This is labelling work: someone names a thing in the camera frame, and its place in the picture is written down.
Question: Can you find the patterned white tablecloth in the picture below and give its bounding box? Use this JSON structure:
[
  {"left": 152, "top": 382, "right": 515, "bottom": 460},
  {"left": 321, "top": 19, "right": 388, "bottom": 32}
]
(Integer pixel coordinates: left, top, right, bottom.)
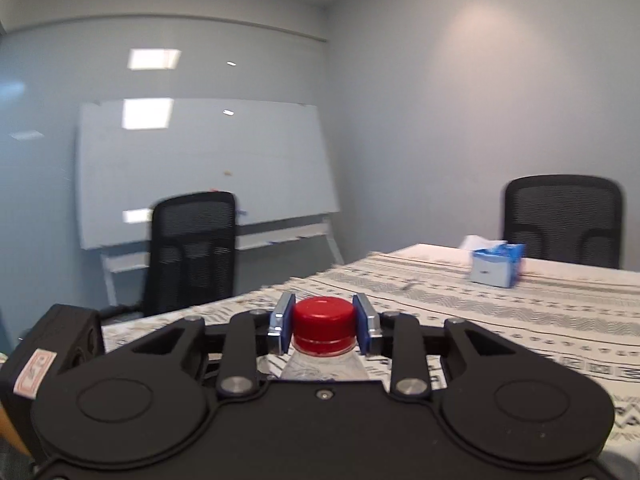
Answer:
[{"left": 100, "top": 243, "right": 640, "bottom": 480}]

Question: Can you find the black mesh office chair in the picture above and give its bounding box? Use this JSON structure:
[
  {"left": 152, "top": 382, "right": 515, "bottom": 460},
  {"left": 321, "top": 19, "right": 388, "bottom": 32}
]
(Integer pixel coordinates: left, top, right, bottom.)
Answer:
[
  {"left": 502, "top": 175, "right": 626, "bottom": 270},
  {"left": 97, "top": 191, "right": 239, "bottom": 331}
]

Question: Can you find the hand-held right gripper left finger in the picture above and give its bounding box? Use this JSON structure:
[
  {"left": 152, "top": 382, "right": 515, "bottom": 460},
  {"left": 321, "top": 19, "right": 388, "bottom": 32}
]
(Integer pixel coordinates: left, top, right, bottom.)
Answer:
[{"left": 127, "top": 292, "right": 296, "bottom": 402}]

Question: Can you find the clear plastic bottle red label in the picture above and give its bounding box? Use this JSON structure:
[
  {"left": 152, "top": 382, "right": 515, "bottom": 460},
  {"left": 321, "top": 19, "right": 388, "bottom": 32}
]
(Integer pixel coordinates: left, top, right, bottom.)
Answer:
[{"left": 279, "top": 337, "right": 372, "bottom": 382}]

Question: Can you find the blue white tissue box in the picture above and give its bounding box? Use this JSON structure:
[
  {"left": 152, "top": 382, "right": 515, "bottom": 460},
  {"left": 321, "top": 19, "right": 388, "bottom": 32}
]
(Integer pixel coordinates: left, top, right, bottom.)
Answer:
[{"left": 460, "top": 235, "right": 526, "bottom": 289}]

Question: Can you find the whiteboard on stand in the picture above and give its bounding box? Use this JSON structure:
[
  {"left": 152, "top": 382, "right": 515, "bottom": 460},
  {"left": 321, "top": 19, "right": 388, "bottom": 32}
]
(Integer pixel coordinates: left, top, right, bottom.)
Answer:
[{"left": 75, "top": 99, "right": 347, "bottom": 311}]

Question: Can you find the red bottle cap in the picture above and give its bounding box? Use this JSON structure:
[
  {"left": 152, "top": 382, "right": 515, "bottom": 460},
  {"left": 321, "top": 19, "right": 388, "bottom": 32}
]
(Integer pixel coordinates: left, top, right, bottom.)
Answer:
[{"left": 291, "top": 297, "right": 357, "bottom": 356}]

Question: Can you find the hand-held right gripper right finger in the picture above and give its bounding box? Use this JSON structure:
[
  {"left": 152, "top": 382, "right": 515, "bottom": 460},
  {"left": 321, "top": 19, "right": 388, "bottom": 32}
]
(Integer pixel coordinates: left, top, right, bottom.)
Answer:
[{"left": 352, "top": 292, "right": 507, "bottom": 402}]

